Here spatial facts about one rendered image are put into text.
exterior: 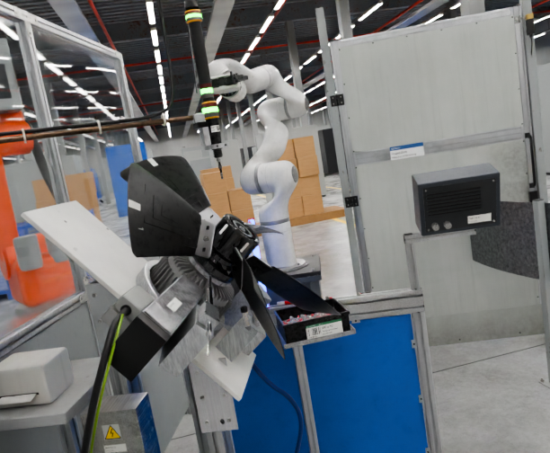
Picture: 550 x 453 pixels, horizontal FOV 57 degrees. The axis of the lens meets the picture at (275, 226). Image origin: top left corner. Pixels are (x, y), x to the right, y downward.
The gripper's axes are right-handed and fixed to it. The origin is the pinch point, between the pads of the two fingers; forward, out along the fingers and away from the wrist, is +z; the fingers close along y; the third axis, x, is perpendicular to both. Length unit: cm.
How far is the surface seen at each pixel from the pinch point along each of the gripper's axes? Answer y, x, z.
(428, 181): -61, -42, -12
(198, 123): 2.8, -14.1, 23.3
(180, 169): 12.4, -25.3, 15.1
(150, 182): 10, -27, 48
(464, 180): -72, -43, -10
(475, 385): -91, -164, -108
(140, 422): 26, -86, 44
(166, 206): 8, -33, 47
